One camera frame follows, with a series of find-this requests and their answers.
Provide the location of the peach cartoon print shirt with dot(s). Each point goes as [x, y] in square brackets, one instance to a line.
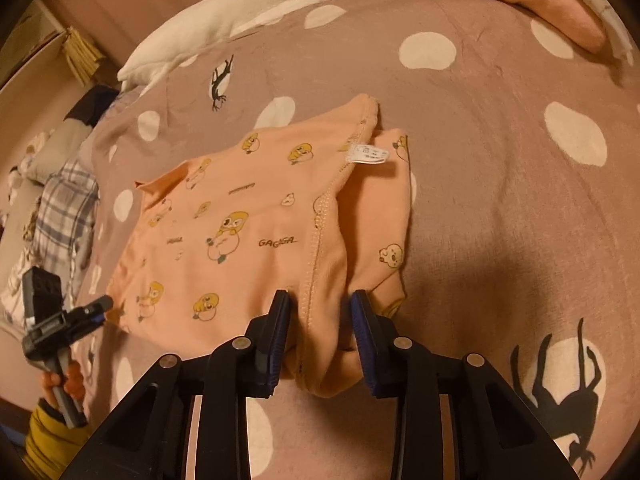
[240, 220]

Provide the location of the dark pillow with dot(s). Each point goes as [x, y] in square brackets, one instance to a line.
[95, 102]

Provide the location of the grey-green pillow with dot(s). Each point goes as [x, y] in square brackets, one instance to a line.
[60, 145]

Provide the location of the person's left hand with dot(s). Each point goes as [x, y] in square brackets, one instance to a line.
[76, 380]

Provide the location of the grey plaid quilt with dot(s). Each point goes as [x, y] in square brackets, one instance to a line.
[65, 200]

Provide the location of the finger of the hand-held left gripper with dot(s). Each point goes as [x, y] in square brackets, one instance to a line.
[95, 320]
[97, 303]

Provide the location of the mauve polka dot blanket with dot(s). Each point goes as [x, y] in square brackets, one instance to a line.
[500, 160]

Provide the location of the white goose plush toy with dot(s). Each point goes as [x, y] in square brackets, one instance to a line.
[200, 25]

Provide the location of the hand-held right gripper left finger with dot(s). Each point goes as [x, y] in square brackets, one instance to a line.
[277, 340]

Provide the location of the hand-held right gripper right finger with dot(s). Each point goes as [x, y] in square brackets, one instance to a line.
[365, 345]

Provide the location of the yellow fringe hanging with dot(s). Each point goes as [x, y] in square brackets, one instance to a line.
[82, 57]

